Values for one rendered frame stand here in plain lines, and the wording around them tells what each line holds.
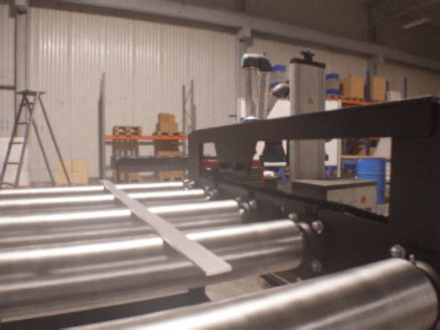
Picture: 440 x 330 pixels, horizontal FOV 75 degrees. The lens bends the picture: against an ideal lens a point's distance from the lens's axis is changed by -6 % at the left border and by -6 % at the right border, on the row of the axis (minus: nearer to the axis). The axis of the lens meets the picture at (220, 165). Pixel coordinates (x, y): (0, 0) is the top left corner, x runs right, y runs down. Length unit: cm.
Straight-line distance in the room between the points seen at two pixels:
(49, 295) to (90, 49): 1092
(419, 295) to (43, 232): 77
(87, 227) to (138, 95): 1039
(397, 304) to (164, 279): 37
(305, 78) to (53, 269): 230
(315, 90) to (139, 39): 953
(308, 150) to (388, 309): 216
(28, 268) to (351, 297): 47
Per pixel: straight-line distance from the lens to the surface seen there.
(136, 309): 166
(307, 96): 256
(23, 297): 58
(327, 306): 39
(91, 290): 57
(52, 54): 1133
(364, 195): 238
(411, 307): 48
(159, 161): 605
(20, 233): 86
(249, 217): 98
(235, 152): 111
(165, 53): 1170
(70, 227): 85
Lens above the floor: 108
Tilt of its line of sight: 3 degrees down
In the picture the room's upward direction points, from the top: straight up
